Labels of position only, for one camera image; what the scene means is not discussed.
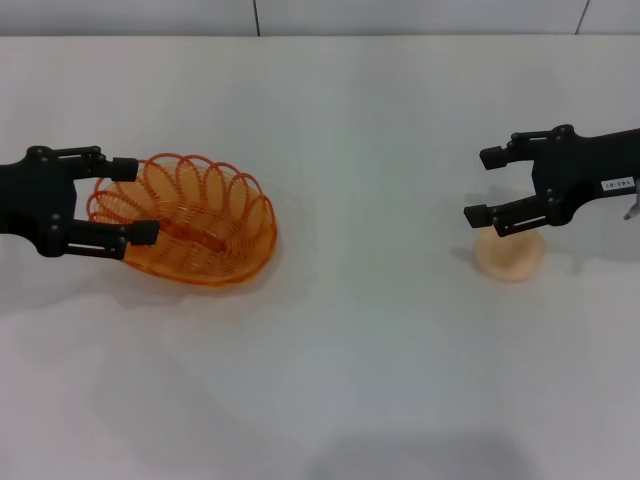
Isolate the round tan bread bun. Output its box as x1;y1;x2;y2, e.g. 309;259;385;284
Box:
474;224;547;283

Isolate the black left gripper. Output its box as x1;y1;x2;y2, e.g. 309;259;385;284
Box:
0;144;161;262

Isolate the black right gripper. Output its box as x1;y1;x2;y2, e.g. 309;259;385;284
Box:
463;124;640;238

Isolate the orange plastic woven basket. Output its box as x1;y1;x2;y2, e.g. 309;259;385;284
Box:
85;152;279;289

